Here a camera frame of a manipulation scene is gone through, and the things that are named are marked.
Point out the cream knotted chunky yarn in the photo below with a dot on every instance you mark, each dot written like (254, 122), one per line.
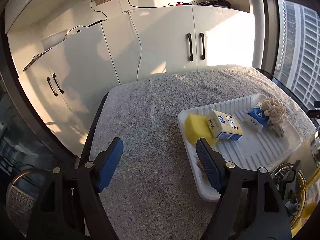
(275, 110)

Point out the yellow cat-shaped sponge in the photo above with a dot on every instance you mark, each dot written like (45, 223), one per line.
(196, 127)

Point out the black mesh chair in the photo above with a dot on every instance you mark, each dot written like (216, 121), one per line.
(22, 194)

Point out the dark green amber tumbler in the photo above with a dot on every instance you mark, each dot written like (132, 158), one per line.
(296, 193)

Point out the white bowl on cabinet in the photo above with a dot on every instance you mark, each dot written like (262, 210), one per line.
(54, 39)

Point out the yellow blue tissue pack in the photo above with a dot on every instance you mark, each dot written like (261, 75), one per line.
(223, 126)

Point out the grey terry towel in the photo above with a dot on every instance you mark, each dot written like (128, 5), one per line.
(153, 194)

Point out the white cabinet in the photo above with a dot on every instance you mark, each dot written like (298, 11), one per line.
(66, 83)

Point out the white mug with chrome lid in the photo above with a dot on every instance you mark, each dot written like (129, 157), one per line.
(315, 147)

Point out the white ribbed plastic tray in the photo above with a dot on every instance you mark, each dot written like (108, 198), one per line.
(251, 151)

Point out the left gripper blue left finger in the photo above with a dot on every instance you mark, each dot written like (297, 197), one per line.
(107, 162)

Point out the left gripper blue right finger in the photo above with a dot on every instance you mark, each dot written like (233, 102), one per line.
(213, 164)

